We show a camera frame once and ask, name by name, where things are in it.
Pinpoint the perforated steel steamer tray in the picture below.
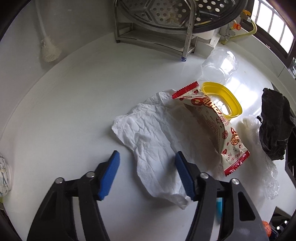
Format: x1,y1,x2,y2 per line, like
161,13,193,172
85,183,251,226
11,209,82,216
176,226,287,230
115,0,247,34

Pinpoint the red white snack wrapper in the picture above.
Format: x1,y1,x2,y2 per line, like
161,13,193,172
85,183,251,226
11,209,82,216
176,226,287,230
171,81,250,176

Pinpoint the yellow gas hose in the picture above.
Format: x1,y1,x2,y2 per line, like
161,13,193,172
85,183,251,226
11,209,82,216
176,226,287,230
220,9,258,45

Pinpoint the black cloth rag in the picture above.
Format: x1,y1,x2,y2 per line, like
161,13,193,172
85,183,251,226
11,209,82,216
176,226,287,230
259,88,295,161

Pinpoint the steel dish rack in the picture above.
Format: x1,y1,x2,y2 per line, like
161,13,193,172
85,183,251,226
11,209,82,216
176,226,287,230
113,1,197,62

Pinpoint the gas valve with orange knob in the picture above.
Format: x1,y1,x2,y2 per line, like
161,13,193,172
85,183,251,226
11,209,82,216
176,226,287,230
219,20,241,43

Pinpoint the patterned ceramic bowl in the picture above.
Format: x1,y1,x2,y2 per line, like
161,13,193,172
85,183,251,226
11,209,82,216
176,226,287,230
0,155,13,198

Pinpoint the clear plastic jar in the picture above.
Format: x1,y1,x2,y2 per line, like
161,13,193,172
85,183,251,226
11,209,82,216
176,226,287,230
201,47,239,85

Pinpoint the barred window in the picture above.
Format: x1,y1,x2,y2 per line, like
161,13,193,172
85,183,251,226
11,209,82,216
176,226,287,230
250,0,295,54

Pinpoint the white paper napkin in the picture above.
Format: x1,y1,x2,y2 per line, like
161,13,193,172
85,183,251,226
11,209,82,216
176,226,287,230
112,89,219,209

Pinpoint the blue silicone basting brush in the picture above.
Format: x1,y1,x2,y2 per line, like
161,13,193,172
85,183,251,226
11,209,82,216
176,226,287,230
216,197,223,223

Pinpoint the yellow plastic lid ring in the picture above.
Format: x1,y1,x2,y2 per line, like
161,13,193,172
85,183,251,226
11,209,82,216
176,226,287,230
201,81,243,119

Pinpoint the clear plastic bag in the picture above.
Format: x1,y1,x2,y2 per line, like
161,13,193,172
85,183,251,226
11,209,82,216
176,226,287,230
237,115,280,200

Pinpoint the white bottle brush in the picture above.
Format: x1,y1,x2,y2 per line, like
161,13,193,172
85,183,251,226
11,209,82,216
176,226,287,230
35,1,62,63

